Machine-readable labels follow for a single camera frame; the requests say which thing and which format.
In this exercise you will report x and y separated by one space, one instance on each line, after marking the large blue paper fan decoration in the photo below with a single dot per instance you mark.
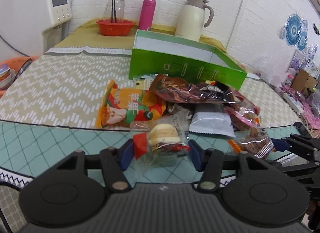
293 29

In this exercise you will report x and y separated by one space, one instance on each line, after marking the patterned beige teal tablecloth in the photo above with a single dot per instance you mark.
50 85

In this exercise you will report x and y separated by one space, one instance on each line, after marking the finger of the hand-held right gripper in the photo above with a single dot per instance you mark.
280 144
301 128

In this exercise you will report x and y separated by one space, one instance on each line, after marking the red plastic basket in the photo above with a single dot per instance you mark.
115 29

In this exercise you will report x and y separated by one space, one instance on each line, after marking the dark brown snack packet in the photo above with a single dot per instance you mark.
180 87

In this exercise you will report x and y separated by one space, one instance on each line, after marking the clear sandwich biscuit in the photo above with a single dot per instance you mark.
162 133

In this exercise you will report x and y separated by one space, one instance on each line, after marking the orange plastic basket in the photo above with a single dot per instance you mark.
15 60

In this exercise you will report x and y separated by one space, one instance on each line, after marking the pink thermos bottle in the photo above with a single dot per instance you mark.
147 12

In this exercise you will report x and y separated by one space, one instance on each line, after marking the white wall conduit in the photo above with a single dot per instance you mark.
240 5

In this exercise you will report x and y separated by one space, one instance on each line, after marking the cream thermal jug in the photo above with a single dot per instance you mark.
190 20

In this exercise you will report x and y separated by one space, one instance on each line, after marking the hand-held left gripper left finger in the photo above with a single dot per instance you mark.
128 153

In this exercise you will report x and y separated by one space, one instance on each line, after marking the black straw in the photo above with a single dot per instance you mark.
114 2

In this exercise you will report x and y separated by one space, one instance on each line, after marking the brown cardboard box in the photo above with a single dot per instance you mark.
301 80

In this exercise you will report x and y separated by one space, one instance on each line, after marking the small blue paper fan decoration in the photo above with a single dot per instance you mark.
302 40

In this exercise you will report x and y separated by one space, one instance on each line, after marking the white snack packet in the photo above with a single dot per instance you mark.
212 123

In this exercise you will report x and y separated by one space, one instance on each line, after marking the stack of bowls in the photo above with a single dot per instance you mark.
6 75

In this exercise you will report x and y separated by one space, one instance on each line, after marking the pink clear snack packet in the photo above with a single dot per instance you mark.
243 114

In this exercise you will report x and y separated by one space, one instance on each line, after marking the orange snack bag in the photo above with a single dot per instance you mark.
120 108

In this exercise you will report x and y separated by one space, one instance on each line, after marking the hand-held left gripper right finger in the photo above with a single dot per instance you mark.
196 158

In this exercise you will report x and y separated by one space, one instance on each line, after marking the clear brown pastry packet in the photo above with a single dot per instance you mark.
255 143

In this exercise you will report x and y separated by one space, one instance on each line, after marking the glass carafe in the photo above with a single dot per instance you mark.
120 5

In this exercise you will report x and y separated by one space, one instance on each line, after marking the white appliance with screen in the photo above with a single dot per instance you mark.
30 10

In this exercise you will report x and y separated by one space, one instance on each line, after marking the pile of pink trinkets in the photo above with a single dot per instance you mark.
292 92

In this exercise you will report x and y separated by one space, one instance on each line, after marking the green cardboard box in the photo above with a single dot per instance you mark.
160 65

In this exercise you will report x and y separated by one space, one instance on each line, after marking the pale small snack packet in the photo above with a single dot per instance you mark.
140 82

